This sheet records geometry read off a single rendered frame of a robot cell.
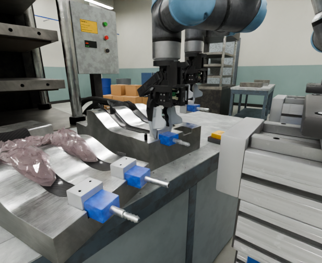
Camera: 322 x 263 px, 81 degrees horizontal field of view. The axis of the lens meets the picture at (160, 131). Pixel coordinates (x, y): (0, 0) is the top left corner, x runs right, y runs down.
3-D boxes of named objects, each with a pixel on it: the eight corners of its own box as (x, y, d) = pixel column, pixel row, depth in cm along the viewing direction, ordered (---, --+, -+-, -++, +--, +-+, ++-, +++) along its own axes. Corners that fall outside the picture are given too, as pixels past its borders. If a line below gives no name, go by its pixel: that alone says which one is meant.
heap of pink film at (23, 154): (105, 157, 50) (102, 129, 48) (37, 193, 35) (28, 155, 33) (45, 141, 62) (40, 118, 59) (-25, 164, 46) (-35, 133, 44)
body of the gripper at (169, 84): (170, 110, 47) (170, 59, 44) (147, 106, 53) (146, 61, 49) (188, 106, 52) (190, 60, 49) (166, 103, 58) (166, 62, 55)
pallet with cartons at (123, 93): (149, 108, 594) (148, 84, 572) (135, 113, 523) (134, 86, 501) (118, 106, 643) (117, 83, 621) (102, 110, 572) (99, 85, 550)
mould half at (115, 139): (200, 148, 72) (202, 113, 68) (148, 172, 54) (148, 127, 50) (123, 124, 105) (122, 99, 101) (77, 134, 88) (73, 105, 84)
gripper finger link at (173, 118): (180, 137, 56) (176, 108, 52) (165, 133, 60) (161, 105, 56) (186, 132, 58) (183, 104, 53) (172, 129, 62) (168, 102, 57)
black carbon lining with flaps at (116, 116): (178, 130, 70) (178, 105, 67) (145, 141, 59) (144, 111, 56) (123, 116, 93) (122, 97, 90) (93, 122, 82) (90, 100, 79)
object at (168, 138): (194, 151, 53) (195, 133, 51) (183, 156, 49) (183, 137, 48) (161, 140, 61) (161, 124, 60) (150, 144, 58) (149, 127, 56)
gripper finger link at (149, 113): (147, 121, 51) (152, 88, 50) (143, 120, 52) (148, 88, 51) (159, 122, 54) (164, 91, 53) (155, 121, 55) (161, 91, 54)
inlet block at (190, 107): (211, 115, 79) (212, 103, 78) (204, 117, 76) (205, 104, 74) (186, 111, 88) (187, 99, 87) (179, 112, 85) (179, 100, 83)
